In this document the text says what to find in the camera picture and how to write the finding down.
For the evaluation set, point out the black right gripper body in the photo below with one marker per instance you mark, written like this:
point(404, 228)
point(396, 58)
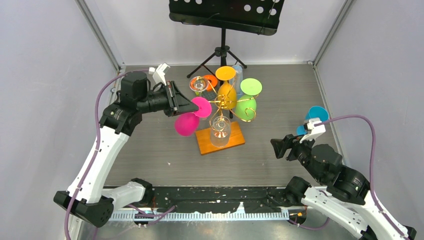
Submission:
point(300, 151)

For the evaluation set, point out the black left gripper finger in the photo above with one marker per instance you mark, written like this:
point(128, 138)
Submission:
point(178, 98)
point(176, 109)

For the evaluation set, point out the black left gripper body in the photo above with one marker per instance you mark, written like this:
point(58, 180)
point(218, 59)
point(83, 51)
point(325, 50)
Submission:
point(158, 100)

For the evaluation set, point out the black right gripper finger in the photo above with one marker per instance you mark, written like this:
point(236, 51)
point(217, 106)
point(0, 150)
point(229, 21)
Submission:
point(280, 146)
point(291, 139)

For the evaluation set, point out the pink wine glass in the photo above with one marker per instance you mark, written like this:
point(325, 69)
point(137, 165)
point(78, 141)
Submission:
point(187, 123)

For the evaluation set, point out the blue wine glass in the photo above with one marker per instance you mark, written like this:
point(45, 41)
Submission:
point(314, 112)

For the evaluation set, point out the gold wire wine glass rack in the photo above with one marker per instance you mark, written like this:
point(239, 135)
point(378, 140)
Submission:
point(203, 136)

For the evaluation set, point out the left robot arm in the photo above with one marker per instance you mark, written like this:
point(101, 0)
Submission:
point(86, 198)

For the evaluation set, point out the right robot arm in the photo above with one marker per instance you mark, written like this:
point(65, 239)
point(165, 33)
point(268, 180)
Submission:
point(347, 199)

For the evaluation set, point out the clear wine glass back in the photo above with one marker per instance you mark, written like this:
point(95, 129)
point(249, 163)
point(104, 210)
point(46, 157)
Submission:
point(198, 84)

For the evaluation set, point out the clear wine glass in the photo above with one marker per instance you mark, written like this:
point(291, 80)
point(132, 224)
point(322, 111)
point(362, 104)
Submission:
point(198, 84)
point(220, 131)

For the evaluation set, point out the orange wine glass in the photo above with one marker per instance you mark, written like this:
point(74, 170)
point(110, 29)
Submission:
point(226, 96)

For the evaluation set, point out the clear wine glass front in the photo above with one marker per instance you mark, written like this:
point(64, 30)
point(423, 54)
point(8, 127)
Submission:
point(220, 131)

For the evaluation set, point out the green wine glass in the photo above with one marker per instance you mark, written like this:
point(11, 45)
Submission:
point(246, 105)

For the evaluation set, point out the grey building plate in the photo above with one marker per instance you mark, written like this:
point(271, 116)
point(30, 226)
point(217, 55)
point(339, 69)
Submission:
point(209, 95)

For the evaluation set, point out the black music stand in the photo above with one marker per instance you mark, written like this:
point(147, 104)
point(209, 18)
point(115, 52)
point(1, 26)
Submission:
point(260, 17)

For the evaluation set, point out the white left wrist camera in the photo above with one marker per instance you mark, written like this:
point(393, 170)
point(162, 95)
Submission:
point(158, 73)

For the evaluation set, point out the orange ring toy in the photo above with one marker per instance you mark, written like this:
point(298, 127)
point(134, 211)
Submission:
point(212, 81)

